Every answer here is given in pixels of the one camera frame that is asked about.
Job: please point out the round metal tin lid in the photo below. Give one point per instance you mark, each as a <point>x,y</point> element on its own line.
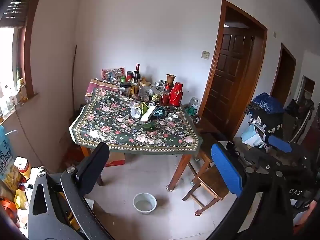
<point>172,116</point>

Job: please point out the red sauce bottle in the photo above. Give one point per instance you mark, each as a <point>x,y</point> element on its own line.
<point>165,98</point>

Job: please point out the yellow oil bottle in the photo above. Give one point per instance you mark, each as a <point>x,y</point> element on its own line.
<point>134,84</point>

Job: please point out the white long box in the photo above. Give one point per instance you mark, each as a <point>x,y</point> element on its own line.
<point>147,115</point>

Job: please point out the green can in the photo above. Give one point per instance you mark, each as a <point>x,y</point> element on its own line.
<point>149,127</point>

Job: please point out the custard apple fruit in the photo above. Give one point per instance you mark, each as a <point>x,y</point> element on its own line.
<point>156,98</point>

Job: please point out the wall light switch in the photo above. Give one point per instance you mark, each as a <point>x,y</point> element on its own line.
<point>205,55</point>

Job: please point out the dark wine bottle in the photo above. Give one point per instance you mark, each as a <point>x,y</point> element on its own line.
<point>138,76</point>

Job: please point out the striped pink cloth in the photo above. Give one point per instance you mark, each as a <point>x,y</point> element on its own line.
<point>98,84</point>

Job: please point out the glass jar beside table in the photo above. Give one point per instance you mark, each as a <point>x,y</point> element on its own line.
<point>194,103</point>

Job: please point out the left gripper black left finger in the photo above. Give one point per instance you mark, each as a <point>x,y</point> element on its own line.
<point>89,170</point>

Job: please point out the blue clothes pile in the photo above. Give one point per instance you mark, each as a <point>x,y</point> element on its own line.
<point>265,107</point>

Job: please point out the brown ceramic vase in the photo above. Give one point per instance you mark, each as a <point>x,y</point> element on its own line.
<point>170,80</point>

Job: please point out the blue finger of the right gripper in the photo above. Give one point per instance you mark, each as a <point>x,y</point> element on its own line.
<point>279,142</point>

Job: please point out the cardboard box red stripe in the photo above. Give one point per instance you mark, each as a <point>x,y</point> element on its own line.
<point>115,159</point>

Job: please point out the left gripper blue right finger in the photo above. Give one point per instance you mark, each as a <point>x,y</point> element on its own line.
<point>228,171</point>

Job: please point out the red thermos jug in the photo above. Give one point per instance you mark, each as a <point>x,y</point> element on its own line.
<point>176,93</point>

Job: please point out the clear jar with gold lid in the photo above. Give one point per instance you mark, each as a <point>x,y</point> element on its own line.
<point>144,91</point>

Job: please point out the light blue paper bag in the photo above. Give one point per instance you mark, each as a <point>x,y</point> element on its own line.
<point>251,137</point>

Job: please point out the brown wooden door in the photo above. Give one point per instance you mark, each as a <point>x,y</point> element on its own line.
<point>231,64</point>

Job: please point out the teal bag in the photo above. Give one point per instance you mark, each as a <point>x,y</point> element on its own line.
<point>159,113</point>

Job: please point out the white trash bucket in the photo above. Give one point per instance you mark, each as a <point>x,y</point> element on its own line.
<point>144,203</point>

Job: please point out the green snack packet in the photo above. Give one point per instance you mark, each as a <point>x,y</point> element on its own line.
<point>144,108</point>

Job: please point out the wooden table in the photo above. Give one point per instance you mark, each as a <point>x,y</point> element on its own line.
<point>160,139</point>

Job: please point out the red patterned snack bag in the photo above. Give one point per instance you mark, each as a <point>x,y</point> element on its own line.
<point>113,74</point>

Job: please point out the wooden stool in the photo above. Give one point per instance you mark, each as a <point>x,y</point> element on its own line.
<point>207,177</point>

